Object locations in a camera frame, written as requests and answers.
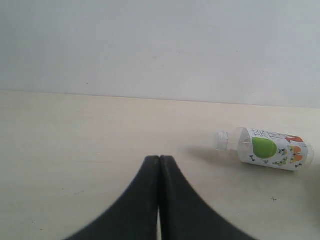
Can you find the clear tea bottle white label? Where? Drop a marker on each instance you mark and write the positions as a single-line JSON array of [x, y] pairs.
[[266, 149]]

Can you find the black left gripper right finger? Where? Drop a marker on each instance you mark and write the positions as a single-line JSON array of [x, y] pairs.
[[184, 215]]

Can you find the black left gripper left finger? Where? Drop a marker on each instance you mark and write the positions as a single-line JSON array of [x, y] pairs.
[[134, 214]]

